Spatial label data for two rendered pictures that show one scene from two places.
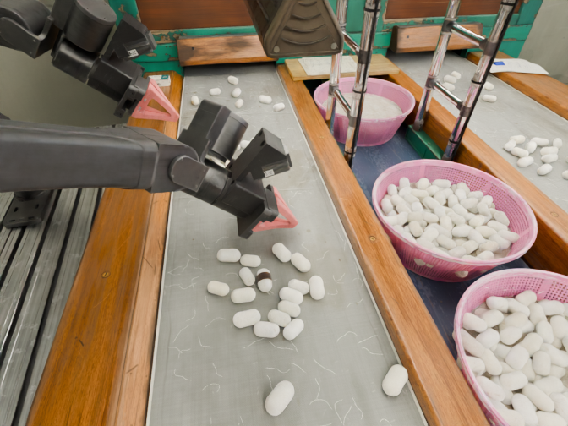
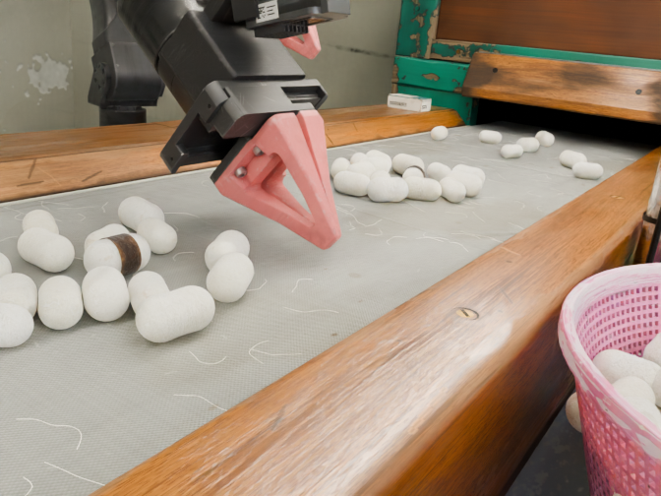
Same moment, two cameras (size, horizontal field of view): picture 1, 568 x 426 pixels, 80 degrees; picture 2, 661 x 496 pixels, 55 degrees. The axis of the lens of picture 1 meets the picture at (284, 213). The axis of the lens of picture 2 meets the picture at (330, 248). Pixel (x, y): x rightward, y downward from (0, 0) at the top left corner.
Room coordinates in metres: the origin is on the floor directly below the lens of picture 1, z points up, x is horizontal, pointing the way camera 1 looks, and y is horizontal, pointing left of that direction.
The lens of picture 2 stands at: (0.14, -0.26, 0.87)
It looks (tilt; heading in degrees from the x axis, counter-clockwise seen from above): 19 degrees down; 43
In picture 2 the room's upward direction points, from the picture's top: 6 degrees clockwise
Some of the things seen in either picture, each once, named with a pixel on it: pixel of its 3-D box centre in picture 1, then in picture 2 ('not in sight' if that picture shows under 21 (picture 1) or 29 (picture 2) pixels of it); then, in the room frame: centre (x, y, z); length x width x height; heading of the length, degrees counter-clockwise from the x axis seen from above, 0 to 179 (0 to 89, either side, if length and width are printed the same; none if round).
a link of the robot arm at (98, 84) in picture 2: not in sight; (127, 86); (0.58, 0.55, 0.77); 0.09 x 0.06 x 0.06; 178
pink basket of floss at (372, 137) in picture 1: (361, 112); not in sight; (0.87, -0.21, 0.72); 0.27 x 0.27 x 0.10
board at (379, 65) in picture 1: (340, 66); not in sight; (1.09, -0.18, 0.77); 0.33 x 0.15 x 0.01; 100
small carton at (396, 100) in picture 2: (158, 80); (409, 102); (0.96, 0.36, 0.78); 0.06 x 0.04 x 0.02; 100
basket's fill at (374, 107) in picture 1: (360, 116); not in sight; (0.87, -0.21, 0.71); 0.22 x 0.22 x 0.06
